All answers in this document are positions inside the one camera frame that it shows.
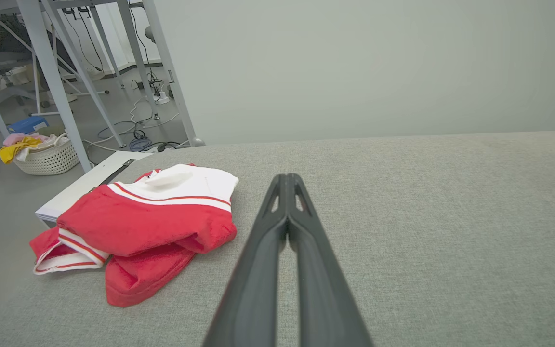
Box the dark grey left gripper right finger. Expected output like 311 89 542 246
287 173 373 347

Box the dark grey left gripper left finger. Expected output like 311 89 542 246
203 173 289 347

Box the red and white t-shirt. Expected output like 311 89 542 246
29 163 239 308

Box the white table leg grey foot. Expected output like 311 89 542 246
142 0 206 147

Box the white perforated laundry basket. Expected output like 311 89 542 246
13 137 80 175

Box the white cloth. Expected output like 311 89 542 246
17 134 69 162

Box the slanted white table leg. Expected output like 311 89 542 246
41 0 127 148

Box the yellow cloth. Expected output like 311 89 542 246
0 136 43 164

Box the blue flat box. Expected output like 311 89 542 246
8 116 50 134

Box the pink cloth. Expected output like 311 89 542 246
3 133 49 147

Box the thick white table leg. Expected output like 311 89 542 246
16 0 93 173

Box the grey office chair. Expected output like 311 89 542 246
0 14 78 127

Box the white box with black handle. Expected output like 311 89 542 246
35 151 154 227

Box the white floor cable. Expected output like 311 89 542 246
130 96 182 131

